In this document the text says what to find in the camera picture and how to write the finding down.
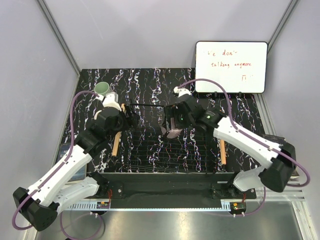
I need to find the mauve ceramic mug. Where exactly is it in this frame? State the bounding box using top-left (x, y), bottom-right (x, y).
top-left (160, 126), bottom-right (182, 139)

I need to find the green plastic cup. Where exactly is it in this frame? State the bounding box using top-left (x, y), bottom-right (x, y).
top-left (94, 81), bottom-right (112, 97)

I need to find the lavender plastic cup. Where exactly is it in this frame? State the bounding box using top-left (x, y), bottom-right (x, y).
top-left (106, 92), bottom-right (118, 99)

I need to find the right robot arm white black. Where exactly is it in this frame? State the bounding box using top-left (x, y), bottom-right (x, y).
top-left (161, 94), bottom-right (296, 199)

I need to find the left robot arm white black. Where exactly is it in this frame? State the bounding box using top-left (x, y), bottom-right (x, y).
top-left (13, 105), bottom-right (140, 232)

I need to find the black marble pattern mat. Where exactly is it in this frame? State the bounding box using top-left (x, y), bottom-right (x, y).
top-left (56, 68), bottom-right (259, 173)

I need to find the Nineteen Eighty-Four book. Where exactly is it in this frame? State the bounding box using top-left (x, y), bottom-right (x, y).
top-left (58, 143), bottom-right (88, 183)

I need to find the Tale of Two Cities book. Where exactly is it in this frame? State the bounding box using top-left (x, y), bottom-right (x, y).
top-left (262, 134), bottom-right (301, 181)

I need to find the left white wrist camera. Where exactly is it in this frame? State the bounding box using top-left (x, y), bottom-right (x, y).
top-left (95, 95), bottom-right (121, 111)

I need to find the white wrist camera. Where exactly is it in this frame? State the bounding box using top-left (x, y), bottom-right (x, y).
top-left (173, 86), bottom-right (191, 98)
top-left (95, 95), bottom-right (121, 111)

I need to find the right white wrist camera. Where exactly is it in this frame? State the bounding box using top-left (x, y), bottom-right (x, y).
top-left (173, 86), bottom-right (191, 98)

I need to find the left wooden rack handle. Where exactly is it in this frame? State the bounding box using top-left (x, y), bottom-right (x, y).
top-left (111, 103), bottom-right (126, 157)

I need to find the wooden rack handle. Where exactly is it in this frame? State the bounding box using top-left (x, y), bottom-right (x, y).
top-left (219, 139), bottom-right (227, 165)
top-left (111, 103), bottom-right (126, 157)

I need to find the black wire dish rack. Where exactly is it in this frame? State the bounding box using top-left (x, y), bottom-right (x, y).
top-left (107, 103), bottom-right (223, 173)

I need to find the right wooden rack handle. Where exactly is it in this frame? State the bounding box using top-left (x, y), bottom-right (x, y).
top-left (219, 139), bottom-right (227, 165)

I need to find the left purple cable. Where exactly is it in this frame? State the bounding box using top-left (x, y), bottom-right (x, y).
top-left (11, 90), bottom-right (105, 238)

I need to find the purple cable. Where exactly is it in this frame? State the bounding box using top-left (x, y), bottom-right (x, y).
top-left (11, 90), bottom-right (105, 238)
top-left (173, 78), bottom-right (311, 217)

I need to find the white whiteboard black frame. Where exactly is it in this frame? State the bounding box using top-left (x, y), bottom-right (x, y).
top-left (195, 41), bottom-right (268, 94)

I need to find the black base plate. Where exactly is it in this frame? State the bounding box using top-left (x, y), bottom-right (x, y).
top-left (92, 173), bottom-right (257, 211)

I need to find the white cable duct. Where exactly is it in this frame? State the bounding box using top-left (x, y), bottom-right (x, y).
top-left (67, 201), bottom-right (111, 211)

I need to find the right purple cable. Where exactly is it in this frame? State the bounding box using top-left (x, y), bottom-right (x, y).
top-left (173, 78), bottom-right (311, 217)

